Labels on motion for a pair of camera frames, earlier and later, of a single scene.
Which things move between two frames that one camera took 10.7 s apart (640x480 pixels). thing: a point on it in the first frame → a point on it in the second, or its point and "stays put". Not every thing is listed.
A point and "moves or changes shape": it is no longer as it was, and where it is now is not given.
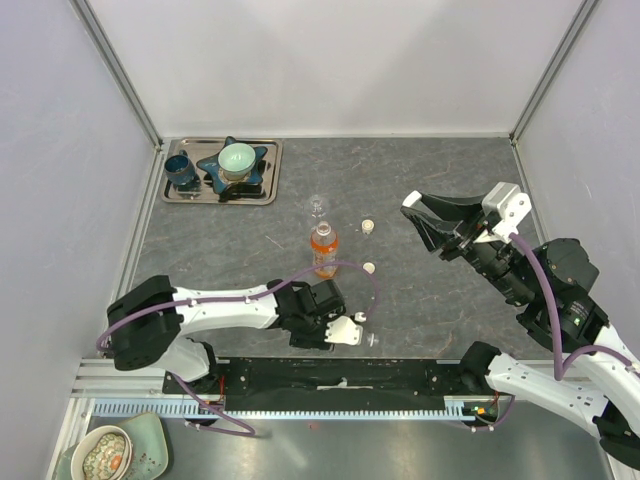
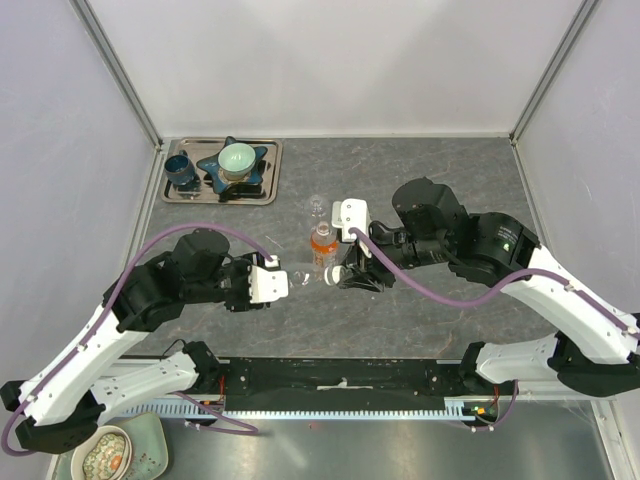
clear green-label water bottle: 372,340 moves or changes shape
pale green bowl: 236,160 stays put
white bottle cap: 412,198 moves or changes shape
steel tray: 203,189 stays put
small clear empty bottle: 317,207 stays put
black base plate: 327,384 stays put
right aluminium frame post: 565,45 stays put
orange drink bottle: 325,244 stays put
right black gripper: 435,231 → 375,278
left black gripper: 299,339 → 244,305
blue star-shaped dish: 212,167 stays put
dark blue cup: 179,169 stays put
